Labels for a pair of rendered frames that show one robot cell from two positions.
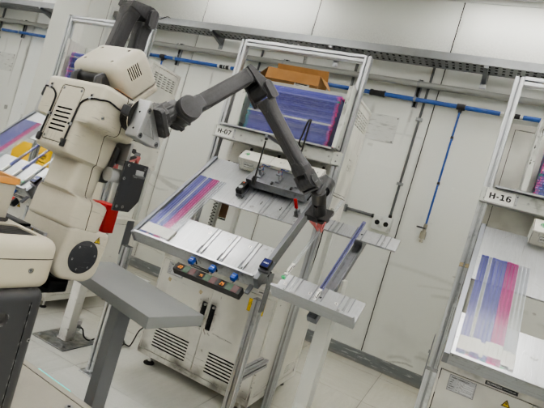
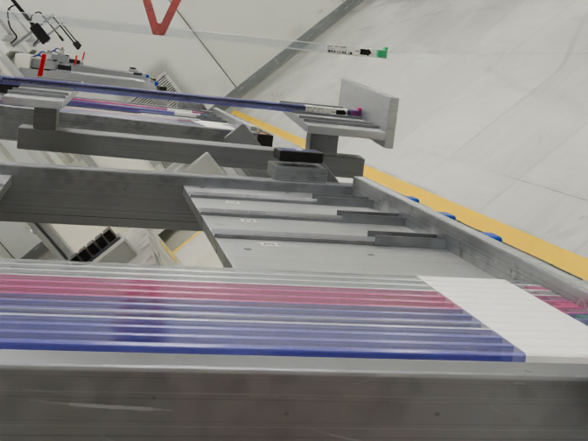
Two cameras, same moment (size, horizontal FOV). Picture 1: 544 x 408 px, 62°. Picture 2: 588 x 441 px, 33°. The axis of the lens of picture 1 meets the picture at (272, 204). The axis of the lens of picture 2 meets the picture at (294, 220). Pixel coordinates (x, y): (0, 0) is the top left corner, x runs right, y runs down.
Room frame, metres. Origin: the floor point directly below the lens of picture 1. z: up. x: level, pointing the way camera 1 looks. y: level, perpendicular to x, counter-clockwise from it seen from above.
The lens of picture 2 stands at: (2.44, 0.90, 1.01)
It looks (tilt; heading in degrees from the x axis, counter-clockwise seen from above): 14 degrees down; 243
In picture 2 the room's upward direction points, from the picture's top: 38 degrees counter-clockwise
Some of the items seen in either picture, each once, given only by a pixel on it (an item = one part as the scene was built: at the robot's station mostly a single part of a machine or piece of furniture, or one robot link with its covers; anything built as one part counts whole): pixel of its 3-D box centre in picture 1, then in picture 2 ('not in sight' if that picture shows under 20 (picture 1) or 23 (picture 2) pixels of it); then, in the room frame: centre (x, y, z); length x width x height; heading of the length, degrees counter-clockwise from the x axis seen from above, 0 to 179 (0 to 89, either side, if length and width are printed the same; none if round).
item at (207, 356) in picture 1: (231, 322); not in sight; (2.60, 0.03, 0.31); 0.70 x 0.65 x 0.62; 66
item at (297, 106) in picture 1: (293, 114); not in sight; (2.47, 0.02, 1.52); 0.51 x 0.13 x 0.27; 66
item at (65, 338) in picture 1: (84, 270); not in sight; (2.47, 0.88, 0.39); 0.24 x 0.24 x 0.78; 66
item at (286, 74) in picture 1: (308, 78); not in sight; (2.78, 0.00, 1.82); 0.68 x 0.30 x 0.20; 66
